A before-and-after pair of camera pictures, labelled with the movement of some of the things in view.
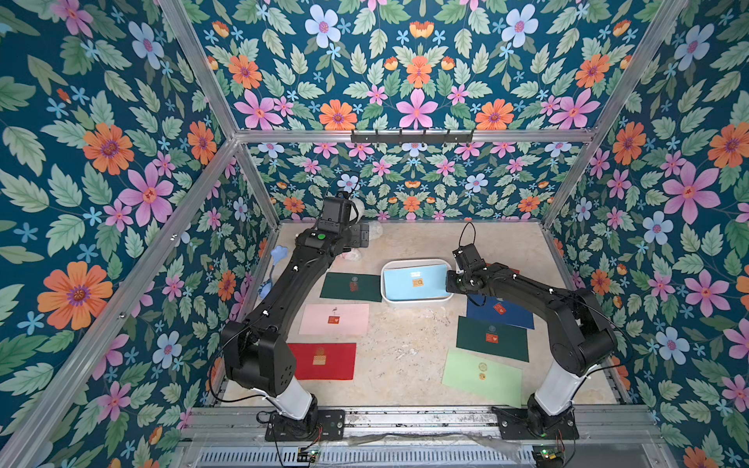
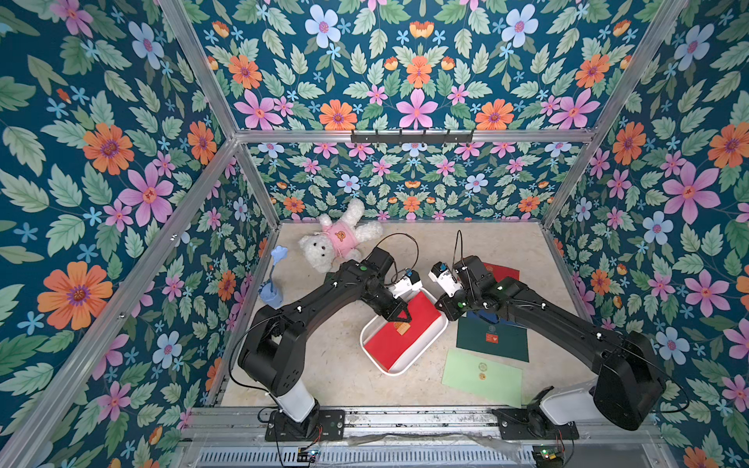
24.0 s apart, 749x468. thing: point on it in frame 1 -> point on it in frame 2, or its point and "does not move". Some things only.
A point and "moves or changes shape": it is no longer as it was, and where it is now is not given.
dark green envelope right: x=492 y=337 does not move
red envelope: x=323 y=361 -> x=395 y=340
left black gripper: x=354 y=240 -> x=392 y=313
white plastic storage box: x=412 y=281 moves or changes shape
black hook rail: x=411 y=136 does not move
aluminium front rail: x=423 y=426 does not move
